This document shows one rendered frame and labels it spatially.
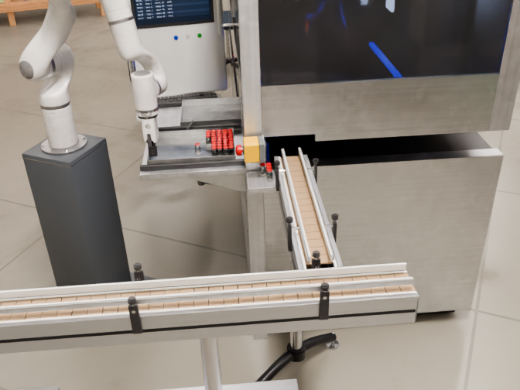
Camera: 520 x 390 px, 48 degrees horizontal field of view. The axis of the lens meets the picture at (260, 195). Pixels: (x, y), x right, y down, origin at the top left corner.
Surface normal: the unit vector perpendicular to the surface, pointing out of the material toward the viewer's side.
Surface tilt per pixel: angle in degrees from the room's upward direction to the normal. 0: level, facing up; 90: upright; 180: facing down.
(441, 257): 90
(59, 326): 90
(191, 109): 0
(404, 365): 0
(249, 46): 90
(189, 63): 90
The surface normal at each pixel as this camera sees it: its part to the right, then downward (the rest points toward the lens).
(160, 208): -0.03, -0.86
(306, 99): 0.07, 0.52
